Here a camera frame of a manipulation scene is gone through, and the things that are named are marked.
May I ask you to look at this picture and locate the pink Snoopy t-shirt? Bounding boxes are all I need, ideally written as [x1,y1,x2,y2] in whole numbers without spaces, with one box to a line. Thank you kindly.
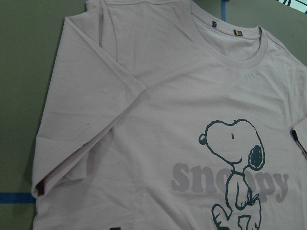
[32,0,307,230]

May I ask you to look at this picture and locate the blue tape line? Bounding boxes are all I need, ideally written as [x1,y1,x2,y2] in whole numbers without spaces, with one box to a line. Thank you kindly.
[0,192,36,204]

